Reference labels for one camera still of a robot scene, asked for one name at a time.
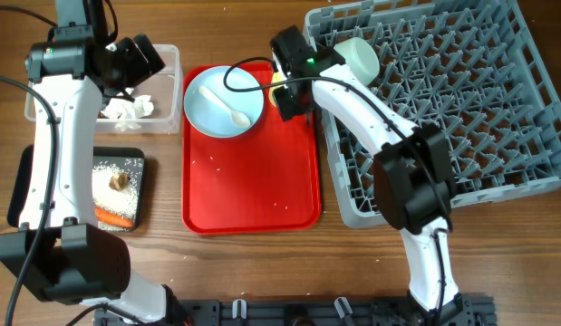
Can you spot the light green bowl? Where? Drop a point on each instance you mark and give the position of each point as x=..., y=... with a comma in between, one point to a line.
x=361, y=58

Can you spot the white napkin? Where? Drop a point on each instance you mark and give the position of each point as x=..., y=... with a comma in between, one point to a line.
x=128, y=113

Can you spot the clear plastic bin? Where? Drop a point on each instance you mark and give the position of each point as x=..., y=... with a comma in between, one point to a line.
x=165, y=91

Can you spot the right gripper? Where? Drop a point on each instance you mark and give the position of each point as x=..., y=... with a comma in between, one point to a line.
x=285, y=109

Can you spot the grey dishwasher rack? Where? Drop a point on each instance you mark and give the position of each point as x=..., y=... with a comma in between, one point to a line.
x=473, y=69

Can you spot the orange carrot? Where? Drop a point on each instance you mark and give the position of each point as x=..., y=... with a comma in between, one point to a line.
x=112, y=219

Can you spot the red serving tray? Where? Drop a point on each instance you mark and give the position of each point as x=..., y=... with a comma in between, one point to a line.
x=264, y=180

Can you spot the beige plastic spoon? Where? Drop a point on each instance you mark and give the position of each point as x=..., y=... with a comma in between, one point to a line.
x=239, y=118

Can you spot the yellow plastic cup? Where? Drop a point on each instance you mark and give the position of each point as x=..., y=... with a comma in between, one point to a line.
x=276, y=78

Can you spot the brown food scrap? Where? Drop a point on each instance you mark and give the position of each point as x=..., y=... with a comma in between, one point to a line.
x=119, y=181

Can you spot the black plastic tray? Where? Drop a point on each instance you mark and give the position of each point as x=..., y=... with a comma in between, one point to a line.
x=131, y=160

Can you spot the white rice pile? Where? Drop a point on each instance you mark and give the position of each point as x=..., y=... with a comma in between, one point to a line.
x=124, y=203

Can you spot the large light blue plate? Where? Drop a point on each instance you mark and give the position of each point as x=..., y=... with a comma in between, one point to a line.
x=210, y=118

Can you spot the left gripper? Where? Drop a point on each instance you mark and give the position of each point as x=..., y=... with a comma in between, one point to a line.
x=140, y=71

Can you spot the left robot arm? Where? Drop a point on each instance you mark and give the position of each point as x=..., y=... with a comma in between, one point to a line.
x=58, y=252

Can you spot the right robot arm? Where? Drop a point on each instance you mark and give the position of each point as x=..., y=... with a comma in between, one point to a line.
x=411, y=164

